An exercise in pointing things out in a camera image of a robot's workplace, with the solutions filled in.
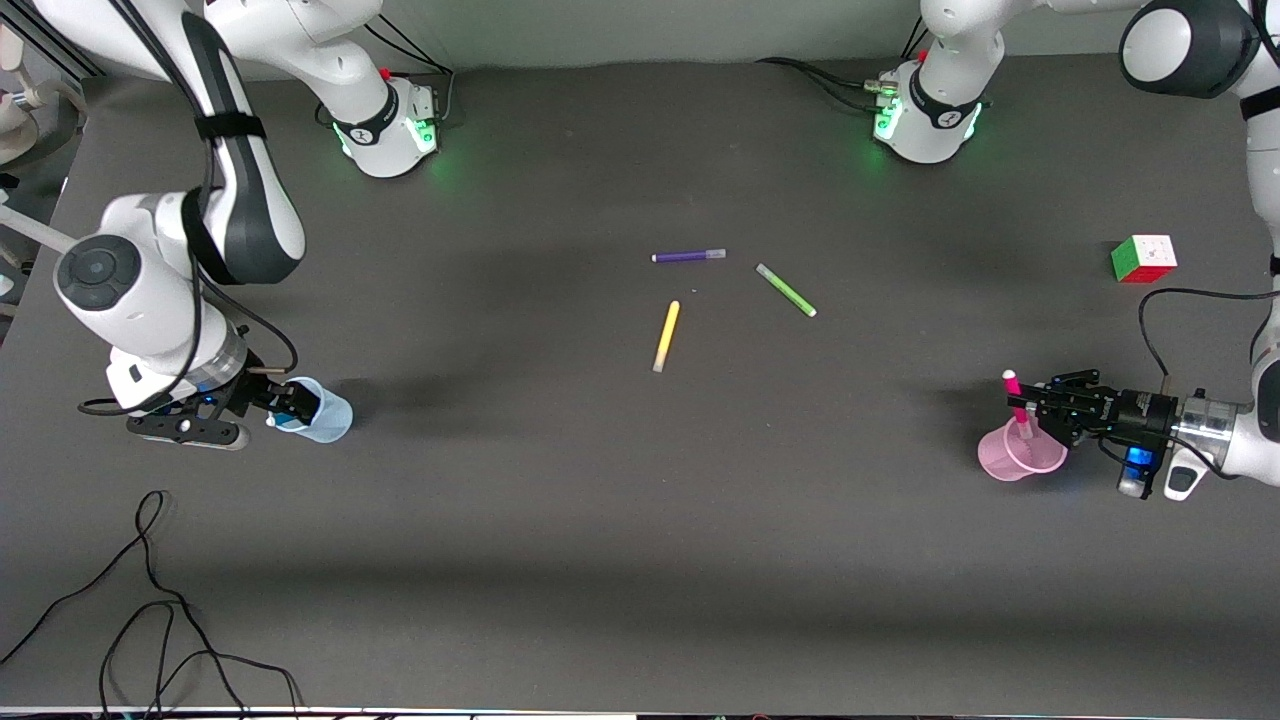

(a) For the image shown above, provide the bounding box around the pink marker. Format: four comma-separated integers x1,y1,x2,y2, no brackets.
1002,368,1037,444

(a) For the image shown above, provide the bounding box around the light blue plastic cup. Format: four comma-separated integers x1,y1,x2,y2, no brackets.
268,376,355,445

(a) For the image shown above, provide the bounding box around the pink plastic cup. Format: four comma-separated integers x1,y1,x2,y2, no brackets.
976,417,1070,484

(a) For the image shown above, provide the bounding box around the colourful puzzle cube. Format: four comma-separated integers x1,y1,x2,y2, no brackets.
1110,234,1179,286

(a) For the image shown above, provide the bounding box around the green marker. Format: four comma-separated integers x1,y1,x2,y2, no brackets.
754,262,819,320

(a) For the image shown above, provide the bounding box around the beige stand beside table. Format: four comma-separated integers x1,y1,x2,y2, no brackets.
0,25,89,169

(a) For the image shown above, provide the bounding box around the yellow marker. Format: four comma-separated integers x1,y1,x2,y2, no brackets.
652,299,682,375

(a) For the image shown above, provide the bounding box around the long thin black cable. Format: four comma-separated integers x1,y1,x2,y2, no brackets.
0,489,307,720

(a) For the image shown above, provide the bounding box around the black right arm base cable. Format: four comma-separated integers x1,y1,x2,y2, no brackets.
362,22,458,129

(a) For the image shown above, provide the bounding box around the black arm base cable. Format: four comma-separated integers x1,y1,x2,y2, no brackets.
753,55,893,113
362,22,458,129

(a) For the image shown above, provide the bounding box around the black left arm base cable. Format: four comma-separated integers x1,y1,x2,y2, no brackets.
753,55,893,113

